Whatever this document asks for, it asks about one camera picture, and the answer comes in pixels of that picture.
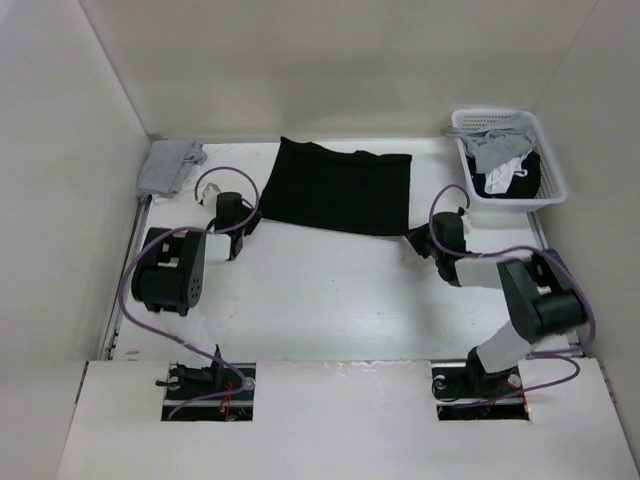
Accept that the black tank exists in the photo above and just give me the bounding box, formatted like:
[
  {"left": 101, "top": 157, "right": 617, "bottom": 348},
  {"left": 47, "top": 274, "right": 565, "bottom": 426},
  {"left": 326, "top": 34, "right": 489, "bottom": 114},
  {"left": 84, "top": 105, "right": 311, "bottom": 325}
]
[
  {"left": 466, "top": 150, "right": 541, "bottom": 199},
  {"left": 259, "top": 137, "right": 412, "bottom": 237}
]

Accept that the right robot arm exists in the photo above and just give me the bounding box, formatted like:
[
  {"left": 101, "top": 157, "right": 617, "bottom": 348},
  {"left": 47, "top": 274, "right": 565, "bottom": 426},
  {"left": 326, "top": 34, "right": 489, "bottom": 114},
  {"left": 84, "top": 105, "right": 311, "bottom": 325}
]
[{"left": 405, "top": 210, "right": 588, "bottom": 401}]

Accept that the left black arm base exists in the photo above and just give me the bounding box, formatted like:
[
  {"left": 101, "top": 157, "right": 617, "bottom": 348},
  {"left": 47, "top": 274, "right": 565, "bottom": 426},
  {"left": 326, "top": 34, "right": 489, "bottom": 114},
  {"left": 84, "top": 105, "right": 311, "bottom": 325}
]
[{"left": 155, "top": 362, "right": 256, "bottom": 423}]

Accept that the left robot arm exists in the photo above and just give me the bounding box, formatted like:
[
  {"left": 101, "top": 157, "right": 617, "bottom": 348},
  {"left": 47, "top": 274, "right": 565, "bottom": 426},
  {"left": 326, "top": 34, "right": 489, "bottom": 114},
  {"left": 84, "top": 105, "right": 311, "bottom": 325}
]
[{"left": 128, "top": 192, "right": 261, "bottom": 317}]

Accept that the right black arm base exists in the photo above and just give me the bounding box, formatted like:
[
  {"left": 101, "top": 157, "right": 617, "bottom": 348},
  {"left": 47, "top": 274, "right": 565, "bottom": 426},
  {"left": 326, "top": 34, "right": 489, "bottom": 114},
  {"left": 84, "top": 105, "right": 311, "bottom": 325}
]
[{"left": 431, "top": 364, "right": 529, "bottom": 421}]

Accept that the folded white tank top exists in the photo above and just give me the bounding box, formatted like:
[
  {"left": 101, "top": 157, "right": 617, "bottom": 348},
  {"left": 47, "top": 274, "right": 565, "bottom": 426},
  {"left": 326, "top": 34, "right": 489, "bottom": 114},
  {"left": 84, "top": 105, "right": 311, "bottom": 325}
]
[{"left": 151, "top": 167, "right": 205, "bottom": 205}]

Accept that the white tank top in basket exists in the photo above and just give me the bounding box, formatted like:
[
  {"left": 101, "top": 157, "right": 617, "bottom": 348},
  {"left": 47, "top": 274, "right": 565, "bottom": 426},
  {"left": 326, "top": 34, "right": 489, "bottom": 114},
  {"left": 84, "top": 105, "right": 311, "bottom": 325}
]
[{"left": 484, "top": 153, "right": 529, "bottom": 195}]

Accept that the folded grey tank top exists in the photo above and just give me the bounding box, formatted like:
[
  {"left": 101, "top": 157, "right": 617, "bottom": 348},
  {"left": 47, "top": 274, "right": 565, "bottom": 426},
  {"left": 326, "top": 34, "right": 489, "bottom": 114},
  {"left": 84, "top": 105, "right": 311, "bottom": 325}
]
[{"left": 136, "top": 140, "right": 208, "bottom": 198}]

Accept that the black tank top in basket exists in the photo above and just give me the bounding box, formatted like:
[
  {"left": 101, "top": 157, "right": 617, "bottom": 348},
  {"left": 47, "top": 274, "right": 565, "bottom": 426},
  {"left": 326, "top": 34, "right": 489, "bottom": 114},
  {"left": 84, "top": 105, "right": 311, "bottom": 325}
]
[{"left": 466, "top": 150, "right": 541, "bottom": 199}]

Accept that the grey tank top in basket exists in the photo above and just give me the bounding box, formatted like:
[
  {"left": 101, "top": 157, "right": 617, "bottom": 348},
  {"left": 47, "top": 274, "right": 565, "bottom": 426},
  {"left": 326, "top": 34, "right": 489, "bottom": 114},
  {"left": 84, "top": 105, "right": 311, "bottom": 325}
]
[{"left": 441, "top": 113, "right": 535, "bottom": 174}]

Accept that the white plastic laundry basket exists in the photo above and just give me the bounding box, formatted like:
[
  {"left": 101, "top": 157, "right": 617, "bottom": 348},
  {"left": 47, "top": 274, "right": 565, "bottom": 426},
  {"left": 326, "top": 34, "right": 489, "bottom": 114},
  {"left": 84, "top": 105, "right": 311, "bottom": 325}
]
[{"left": 451, "top": 107, "right": 567, "bottom": 214}]

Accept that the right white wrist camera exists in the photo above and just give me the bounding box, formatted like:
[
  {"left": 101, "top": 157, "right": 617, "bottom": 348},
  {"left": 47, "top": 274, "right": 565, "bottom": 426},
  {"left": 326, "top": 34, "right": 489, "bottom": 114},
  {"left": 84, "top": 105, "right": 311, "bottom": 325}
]
[{"left": 457, "top": 208, "right": 473, "bottom": 235}]

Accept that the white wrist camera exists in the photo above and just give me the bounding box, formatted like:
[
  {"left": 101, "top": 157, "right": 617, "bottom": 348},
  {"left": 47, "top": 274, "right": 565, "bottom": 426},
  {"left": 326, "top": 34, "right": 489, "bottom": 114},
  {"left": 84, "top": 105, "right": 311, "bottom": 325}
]
[
  {"left": 200, "top": 183, "right": 222, "bottom": 208},
  {"left": 457, "top": 208, "right": 473, "bottom": 235}
]

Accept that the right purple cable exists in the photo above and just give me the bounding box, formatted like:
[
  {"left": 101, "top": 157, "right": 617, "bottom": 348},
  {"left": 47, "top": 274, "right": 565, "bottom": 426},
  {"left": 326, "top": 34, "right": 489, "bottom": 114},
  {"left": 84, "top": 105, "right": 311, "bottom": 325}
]
[{"left": 428, "top": 183, "right": 597, "bottom": 401}]

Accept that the purple cable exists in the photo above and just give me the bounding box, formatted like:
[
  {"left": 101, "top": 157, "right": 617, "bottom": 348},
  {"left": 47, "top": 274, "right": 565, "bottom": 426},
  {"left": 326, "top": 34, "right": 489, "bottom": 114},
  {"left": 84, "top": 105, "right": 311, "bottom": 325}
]
[
  {"left": 120, "top": 166, "right": 264, "bottom": 420},
  {"left": 428, "top": 183, "right": 597, "bottom": 401}
]

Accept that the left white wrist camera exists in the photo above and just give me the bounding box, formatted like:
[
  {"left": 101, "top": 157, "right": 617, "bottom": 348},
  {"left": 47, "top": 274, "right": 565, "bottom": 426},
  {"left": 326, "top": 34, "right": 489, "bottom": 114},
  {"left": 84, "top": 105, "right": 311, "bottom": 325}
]
[{"left": 200, "top": 183, "right": 222, "bottom": 208}]

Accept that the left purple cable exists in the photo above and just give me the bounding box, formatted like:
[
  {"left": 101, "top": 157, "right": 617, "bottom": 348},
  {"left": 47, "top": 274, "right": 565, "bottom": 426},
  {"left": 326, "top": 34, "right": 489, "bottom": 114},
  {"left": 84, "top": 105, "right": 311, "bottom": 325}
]
[{"left": 120, "top": 166, "right": 264, "bottom": 420}]

